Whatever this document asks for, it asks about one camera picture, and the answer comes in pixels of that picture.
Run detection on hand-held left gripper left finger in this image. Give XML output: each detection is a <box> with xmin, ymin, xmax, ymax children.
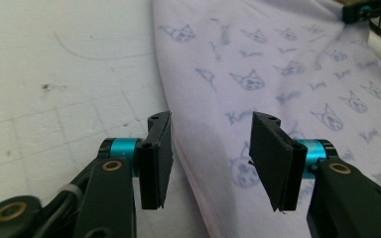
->
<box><xmin>97</xmin><ymin>110</ymin><xmax>175</xmax><ymax>211</ymax></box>

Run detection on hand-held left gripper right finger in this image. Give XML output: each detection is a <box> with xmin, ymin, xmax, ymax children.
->
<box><xmin>248</xmin><ymin>111</ymin><xmax>339</xmax><ymax>212</ymax></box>

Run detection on lilac printed towel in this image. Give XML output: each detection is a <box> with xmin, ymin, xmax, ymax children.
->
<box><xmin>151</xmin><ymin>0</ymin><xmax>381</xmax><ymax>238</ymax></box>

